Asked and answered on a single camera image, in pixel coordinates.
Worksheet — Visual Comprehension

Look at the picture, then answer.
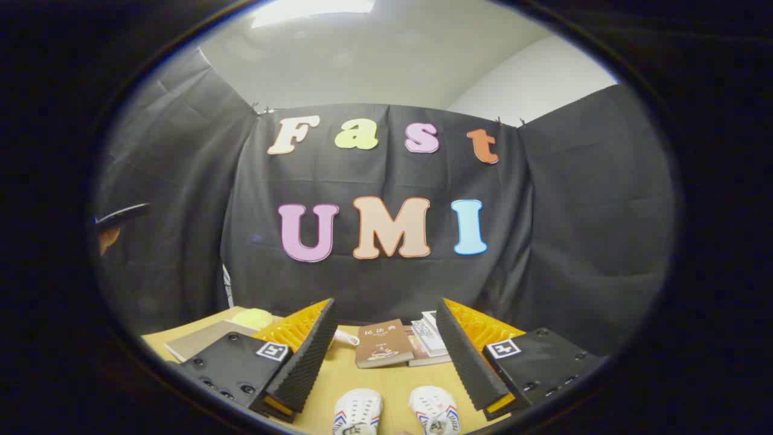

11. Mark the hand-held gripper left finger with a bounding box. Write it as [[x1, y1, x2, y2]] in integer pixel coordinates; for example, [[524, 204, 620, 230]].
[[179, 298, 339, 424]]

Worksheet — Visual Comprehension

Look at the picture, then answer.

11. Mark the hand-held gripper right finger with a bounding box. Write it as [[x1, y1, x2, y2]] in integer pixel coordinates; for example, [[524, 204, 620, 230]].
[[435, 298, 608, 422]]

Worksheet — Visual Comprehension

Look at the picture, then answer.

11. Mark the white canvas shoe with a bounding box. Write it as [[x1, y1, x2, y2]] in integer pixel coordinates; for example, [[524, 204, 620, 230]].
[[332, 388, 384, 435], [408, 386, 461, 435]]

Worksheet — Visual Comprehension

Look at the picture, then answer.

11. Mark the beige storage box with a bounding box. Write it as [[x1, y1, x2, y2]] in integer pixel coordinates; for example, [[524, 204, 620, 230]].
[[165, 320, 261, 363]]

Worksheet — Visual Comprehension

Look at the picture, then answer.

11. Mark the reddish brown book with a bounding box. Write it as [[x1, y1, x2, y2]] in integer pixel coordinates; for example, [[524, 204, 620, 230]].
[[405, 326, 452, 367]]

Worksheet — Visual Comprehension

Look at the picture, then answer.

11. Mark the yellow plush ball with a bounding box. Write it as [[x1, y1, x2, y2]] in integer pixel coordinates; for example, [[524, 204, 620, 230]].
[[232, 308, 274, 330]]

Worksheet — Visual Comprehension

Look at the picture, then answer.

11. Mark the brown cover book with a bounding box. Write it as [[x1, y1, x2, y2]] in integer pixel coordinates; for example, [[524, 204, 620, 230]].
[[354, 319, 415, 369]]

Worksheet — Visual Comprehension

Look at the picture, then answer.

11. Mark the black backdrop cloth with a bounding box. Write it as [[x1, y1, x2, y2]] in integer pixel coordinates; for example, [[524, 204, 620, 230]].
[[94, 48, 676, 357]]

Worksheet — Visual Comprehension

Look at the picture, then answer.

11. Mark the ceiling light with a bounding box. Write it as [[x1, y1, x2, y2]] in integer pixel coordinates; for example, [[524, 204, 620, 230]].
[[250, 0, 376, 29]]

